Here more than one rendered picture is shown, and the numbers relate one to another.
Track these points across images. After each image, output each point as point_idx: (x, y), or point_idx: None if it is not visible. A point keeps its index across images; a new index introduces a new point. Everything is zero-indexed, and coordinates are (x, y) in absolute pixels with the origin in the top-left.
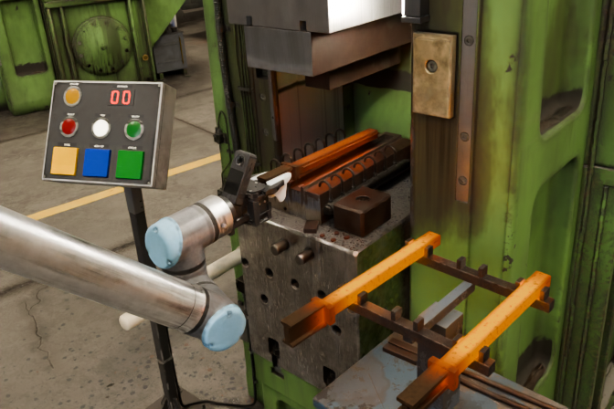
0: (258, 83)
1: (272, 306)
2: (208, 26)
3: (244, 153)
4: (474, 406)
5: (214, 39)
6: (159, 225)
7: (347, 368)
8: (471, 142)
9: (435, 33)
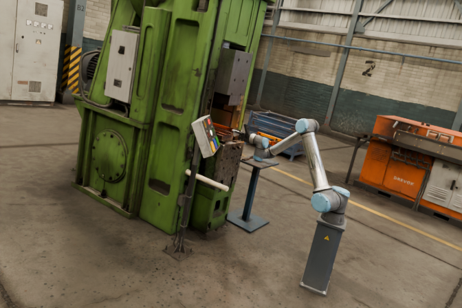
0: (205, 111)
1: (225, 168)
2: (197, 96)
3: (247, 124)
4: None
5: (198, 100)
6: (267, 138)
7: (236, 172)
8: (240, 114)
9: None
